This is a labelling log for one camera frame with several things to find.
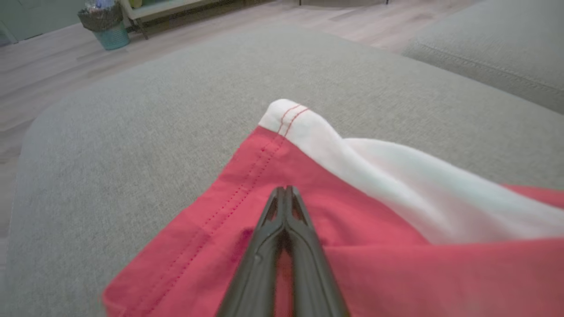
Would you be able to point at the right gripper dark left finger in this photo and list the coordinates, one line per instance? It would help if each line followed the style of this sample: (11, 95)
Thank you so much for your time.
(260, 264)

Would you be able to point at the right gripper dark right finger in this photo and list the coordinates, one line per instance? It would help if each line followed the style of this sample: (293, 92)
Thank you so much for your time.
(313, 273)

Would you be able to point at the red shorts white side panels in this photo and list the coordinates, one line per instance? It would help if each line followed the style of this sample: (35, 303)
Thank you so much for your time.
(396, 264)

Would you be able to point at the large grey sofa seat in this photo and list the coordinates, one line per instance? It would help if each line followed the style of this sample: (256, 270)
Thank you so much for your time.
(154, 132)

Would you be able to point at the pale green low bench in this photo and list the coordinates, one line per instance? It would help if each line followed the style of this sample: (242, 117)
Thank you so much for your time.
(167, 8)

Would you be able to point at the grey stitched sofa cushion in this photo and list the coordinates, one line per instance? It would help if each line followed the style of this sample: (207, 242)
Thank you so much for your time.
(498, 48)

